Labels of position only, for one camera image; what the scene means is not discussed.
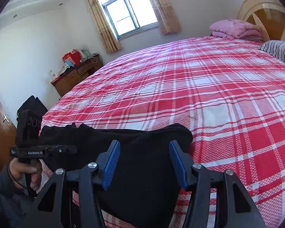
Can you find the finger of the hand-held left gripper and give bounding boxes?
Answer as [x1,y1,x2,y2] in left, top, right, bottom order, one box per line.
[46,144,78,158]

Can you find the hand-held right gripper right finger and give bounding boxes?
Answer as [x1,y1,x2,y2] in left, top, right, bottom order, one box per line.
[169,140,268,228]

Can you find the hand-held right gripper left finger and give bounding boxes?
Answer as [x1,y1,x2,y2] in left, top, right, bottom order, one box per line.
[21,140,121,228]

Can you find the black pants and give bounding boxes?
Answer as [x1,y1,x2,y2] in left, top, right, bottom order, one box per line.
[39,123,193,228]

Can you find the person's left forearm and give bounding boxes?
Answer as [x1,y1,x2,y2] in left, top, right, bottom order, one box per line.
[0,165,37,228]

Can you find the person's left hand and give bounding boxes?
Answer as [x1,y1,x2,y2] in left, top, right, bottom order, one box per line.
[9,158,42,190]

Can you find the black folding chair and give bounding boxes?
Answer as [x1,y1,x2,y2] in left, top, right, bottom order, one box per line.
[17,95,48,124]

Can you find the wooden door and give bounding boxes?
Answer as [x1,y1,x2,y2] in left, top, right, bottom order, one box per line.
[0,81,17,169]

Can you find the wooden desk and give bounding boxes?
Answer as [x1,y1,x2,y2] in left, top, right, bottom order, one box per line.
[51,54,103,97]

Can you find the bed with red plaid sheet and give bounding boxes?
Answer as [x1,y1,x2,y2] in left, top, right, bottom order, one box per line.
[39,36,285,228]

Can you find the red gift bag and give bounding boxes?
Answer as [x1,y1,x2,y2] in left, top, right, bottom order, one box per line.
[62,49,81,66]

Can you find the pale teal bag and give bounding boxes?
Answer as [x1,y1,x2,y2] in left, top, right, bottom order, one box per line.
[79,49,91,60]

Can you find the beige floral curtain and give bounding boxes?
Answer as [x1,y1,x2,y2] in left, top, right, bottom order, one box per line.
[142,0,181,35]
[83,0,123,54]

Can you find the folded pink quilt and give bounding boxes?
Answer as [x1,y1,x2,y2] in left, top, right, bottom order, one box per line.
[209,19,264,41]

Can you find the sliding window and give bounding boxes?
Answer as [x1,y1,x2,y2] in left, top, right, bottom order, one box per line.
[102,0,159,38]

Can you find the striped pillow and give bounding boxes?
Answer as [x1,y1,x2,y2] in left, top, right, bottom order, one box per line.
[259,40,285,67]

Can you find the cream and wood headboard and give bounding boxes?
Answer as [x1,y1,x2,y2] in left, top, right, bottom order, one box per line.
[237,0,285,43]

